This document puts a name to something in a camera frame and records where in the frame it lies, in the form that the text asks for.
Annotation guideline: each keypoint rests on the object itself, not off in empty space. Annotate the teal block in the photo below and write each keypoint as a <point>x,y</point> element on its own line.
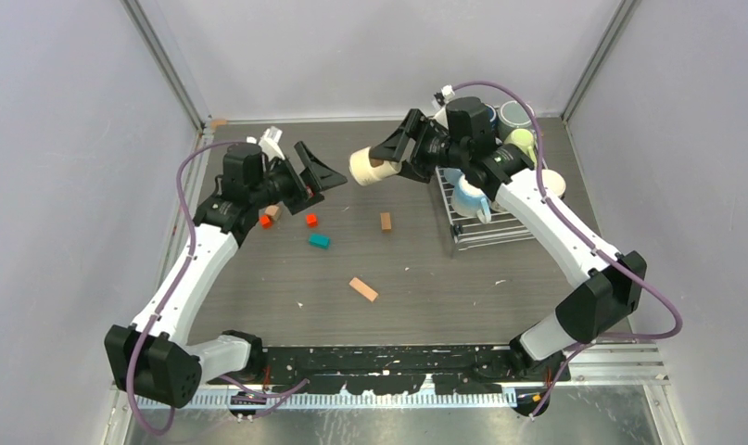
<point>319,241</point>

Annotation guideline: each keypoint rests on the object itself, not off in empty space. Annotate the wire dish rack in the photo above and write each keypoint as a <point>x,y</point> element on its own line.
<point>468,232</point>

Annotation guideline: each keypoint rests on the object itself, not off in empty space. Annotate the tan wooden cube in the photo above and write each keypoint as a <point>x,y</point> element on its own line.
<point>274,212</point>

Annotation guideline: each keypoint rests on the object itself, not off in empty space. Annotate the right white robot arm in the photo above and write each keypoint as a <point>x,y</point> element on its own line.
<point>603,279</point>

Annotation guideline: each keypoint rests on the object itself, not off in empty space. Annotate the light blue mug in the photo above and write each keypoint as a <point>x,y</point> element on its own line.
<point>452,176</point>

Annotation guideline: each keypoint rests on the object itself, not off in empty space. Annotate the navy blue mug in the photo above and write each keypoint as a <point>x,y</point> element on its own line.
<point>493,116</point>

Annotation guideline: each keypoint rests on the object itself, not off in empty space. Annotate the grey patterned mug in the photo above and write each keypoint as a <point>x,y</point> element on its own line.
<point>512,116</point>

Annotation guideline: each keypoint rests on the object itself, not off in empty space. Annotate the small brown wooden block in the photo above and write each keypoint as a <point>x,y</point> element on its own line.
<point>385,222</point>

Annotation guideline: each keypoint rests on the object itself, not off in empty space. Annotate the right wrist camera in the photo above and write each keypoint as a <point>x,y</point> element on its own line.
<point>441,99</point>

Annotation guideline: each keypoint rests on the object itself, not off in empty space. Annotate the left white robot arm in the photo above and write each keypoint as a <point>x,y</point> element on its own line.
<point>151,357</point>

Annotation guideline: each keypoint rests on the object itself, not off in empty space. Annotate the orange red cube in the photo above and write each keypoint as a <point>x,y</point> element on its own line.
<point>265,221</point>

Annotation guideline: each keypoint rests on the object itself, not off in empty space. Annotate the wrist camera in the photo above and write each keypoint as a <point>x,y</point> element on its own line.
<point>271,140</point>
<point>441,99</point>

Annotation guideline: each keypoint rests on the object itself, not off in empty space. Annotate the blue white gradient mug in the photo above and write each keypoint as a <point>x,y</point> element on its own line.
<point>469,201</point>

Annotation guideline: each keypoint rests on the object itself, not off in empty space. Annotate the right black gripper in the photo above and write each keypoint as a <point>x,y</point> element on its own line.
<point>408,128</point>

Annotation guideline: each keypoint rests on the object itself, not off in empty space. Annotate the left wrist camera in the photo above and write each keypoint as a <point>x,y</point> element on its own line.
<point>271,140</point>

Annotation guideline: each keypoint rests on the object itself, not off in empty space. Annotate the white fluted bowl cup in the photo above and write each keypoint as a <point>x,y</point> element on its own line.
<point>553,183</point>

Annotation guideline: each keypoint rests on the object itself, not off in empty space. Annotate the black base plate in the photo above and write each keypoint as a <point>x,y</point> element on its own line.
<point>391,370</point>

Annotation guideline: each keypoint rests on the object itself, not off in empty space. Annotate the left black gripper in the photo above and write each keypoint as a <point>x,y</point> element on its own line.
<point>302,196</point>

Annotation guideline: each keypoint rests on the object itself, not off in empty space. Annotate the long light wooden block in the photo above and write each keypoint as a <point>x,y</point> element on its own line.
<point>363,289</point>

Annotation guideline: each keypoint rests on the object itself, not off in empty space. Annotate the light green mug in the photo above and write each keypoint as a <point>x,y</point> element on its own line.
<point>525,140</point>

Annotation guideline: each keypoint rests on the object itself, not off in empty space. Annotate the beige brown cup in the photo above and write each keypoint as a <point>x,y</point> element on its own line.
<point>366,171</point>

